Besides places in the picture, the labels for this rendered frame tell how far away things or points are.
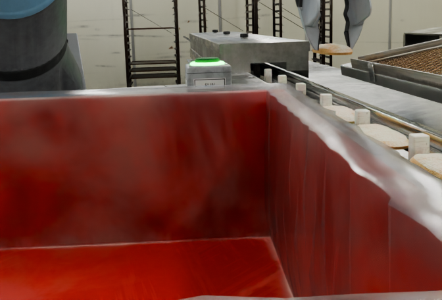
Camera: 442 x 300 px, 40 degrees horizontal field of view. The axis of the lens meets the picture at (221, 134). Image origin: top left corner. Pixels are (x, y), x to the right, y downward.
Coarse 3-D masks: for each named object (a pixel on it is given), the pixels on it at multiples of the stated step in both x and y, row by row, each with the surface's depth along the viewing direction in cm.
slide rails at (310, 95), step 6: (252, 66) 150; (276, 78) 119; (294, 84) 107; (306, 90) 98; (312, 96) 90; (318, 96) 90; (318, 102) 84; (372, 120) 68; (432, 150) 52; (438, 150) 52; (402, 156) 50
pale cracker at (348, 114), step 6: (330, 108) 71; (336, 108) 71; (342, 108) 71; (348, 108) 71; (336, 114) 68; (342, 114) 67; (348, 114) 67; (354, 114) 67; (348, 120) 66; (354, 120) 66
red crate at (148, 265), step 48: (144, 240) 40; (192, 240) 40; (240, 240) 39; (0, 288) 33; (48, 288) 33; (96, 288) 33; (144, 288) 33; (192, 288) 33; (240, 288) 32; (288, 288) 32
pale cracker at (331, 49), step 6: (324, 48) 72; (330, 48) 72; (336, 48) 71; (342, 48) 71; (348, 48) 71; (324, 54) 72; (330, 54) 71; (336, 54) 70; (342, 54) 70; (348, 54) 71
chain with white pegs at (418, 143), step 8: (256, 64) 130; (256, 72) 131; (264, 72) 117; (280, 80) 103; (296, 88) 90; (304, 88) 90; (320, 96) 76; (328, 96) 76; (320, 104) 77; (328, 104) 76; (360, 112) 62; (368, 112) 62; (360, 120) 62; (368, 120) 62; (408, 136) 49; (416, 136) 48; (424, 136) 48; (408, 144) 49; (416, 144) 48; (424, 144) 48; (408, 152) 50; (416, 152) 48; (424, 152) 48
